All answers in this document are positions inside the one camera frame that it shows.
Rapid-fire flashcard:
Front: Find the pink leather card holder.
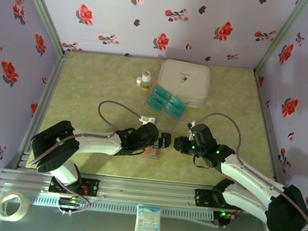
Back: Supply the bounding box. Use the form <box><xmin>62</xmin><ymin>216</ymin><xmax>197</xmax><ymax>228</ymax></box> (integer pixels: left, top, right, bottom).
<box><xmin>142</xmin><ymin>145</ymin><xmax>162</xmax><ymax>161</ymax></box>

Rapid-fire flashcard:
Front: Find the group of teal packets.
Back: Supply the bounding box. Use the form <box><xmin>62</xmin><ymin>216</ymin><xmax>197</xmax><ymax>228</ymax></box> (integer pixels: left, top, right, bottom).
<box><xmin>143</xmin><ymin>82</ymin><xmax>190</xmax><ymax>130</ymax></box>

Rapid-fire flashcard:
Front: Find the orange label pill bottle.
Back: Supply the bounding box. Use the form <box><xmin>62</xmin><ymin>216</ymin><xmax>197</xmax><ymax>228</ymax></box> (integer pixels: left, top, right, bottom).
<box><xmin>140</xmin><ymin>70</ymin><xmax>153</xmax><ymax>91</ymax></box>

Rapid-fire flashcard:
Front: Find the white zip medicine case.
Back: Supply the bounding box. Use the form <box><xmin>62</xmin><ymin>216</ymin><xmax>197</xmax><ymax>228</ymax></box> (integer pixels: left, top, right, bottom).
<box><xmin>155</xmin><ymin>58</ymin><xmax>212</xmax><ymax>110</ymax></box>

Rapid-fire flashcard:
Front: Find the right controller board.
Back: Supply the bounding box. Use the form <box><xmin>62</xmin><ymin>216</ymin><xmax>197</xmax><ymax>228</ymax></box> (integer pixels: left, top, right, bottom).
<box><xmin>213</xmin><ymin>209</ymin><xmax>237</xmax><ymax>227</ymax></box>

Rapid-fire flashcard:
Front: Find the controller board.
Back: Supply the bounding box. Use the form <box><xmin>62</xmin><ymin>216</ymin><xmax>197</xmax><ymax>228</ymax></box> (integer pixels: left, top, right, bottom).
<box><xmin>58</xmin><ymin>195</ymin><xmax>85</xmax><ymax>211</ymax></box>
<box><xmin>213</xmin><ymin>209</ymin><xmax>237</xmax><ymax>227</ymax></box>

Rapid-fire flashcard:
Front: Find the white gauze packet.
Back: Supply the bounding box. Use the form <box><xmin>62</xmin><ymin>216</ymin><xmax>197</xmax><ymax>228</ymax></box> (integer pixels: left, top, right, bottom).
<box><xmin>134</xmin><ymin>203</ymin><xmax>164</xmax><ymax>231</ymax></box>

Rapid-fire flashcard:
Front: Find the left controller board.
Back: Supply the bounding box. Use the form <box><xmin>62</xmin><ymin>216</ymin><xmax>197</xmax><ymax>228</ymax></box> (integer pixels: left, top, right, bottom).
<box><xmin>58</xmin><ymin>195</ymin><xmax>85</xmax><ymax>211</ymax></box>

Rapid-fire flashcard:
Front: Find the clear tape roll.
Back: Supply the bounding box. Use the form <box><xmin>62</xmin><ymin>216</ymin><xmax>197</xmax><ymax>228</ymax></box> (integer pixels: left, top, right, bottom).
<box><xmin>0</xmin><ymin>190</ymin><xmax>32</xmax><ymax>224</ymax></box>

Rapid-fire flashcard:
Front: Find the thin black cable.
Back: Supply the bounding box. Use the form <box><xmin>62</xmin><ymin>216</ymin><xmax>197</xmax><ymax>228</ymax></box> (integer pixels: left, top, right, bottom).
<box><xmin>192</xmin><ymin>155</ymin><xmax>211</xmax><ymax>170</ymax></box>

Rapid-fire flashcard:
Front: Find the lilac right arm cable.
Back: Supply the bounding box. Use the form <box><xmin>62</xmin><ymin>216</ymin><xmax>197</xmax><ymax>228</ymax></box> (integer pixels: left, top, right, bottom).
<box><xmin>182</xmin><ymin>110</ymin><xmax>308</xmax><ymax>231</ymax></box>

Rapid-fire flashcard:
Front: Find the lilac arm cable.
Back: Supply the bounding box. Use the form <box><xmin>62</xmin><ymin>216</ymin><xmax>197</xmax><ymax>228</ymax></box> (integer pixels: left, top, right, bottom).
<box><xmin>182</xmin><ymin>110</ymin><xmax>308</xmax><ymax>231</ymax></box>
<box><xmin>24</xmin><ymin>93</ymin><xmax>145</xmax><ymax>222</ymax></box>

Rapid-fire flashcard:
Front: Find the lilac left arm cable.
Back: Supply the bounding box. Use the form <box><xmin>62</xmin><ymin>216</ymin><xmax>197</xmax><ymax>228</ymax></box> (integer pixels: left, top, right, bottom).
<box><xmin>24</xmin><ymin>93</ymin><xmax>145</xmax><ymax>222</ymax></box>

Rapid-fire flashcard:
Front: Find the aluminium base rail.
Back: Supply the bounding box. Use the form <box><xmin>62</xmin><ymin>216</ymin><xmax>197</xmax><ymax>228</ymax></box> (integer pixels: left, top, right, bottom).
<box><xmin>0</xmin><ymin>163</ymin><xmax>299</xmax><ymax>219</ymax></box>

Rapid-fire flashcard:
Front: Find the aluminium side rail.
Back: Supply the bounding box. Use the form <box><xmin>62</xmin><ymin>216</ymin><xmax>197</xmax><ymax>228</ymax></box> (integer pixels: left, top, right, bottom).
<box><xmin>242</xmin><ymin>70</ymin><xmax>295</xmax><ymax>190</ymax></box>
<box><xmin>16</xmin><ymin>47</ymin><xmax>70</xmax><ymax>171</ymax></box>

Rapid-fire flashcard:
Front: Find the white slotted cable duct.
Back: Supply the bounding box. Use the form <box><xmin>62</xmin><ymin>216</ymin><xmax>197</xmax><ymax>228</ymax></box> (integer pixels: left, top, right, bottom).
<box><xmin>27</xmin><ymin>192</ymin><xmax>215</xmax><ymax>224</ymax></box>

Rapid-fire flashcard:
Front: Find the aluminium frame post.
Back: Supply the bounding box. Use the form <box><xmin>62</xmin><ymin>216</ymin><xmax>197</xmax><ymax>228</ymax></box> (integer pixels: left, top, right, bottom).
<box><xmin>253</xmin><ymin>0</ymin><xmax>308</xmax><ymax>81</ymax></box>
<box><xmin>10</xmin><ymin>0</ymin><xmax>75</xmax><ymax>57</ymax></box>

